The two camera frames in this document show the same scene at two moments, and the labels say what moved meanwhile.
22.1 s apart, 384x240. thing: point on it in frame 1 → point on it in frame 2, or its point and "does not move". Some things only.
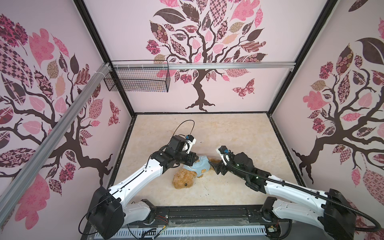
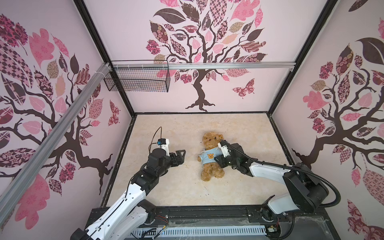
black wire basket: x=140 y=79 does not move
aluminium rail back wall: x=204 y=65 does not move
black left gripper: x=191 y=155 → x=180 y=159
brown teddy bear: x=185 y=178 → x=210 y=140
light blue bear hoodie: x=198 y=166 → x=208 y=156
